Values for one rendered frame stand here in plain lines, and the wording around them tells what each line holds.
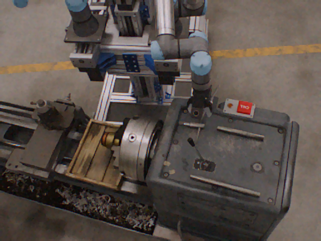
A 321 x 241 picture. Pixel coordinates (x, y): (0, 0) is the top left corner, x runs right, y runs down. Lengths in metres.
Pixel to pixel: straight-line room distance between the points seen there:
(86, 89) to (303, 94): 1.95
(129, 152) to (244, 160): 0.50
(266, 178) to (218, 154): 0.22
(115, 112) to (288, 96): 1.50
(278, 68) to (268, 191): 2.09
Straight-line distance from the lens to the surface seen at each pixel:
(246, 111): 1.60
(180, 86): 2.97
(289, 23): 3.83
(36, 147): 2.03
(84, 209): 2.25
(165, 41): 1.35
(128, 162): 1.60
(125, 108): 2.91
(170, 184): 1.46
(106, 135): 1.76
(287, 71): 3.41
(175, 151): 1.51
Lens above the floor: 2.62
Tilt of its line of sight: 59 degrees down
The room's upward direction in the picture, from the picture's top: 10 degrees counter-clockwise
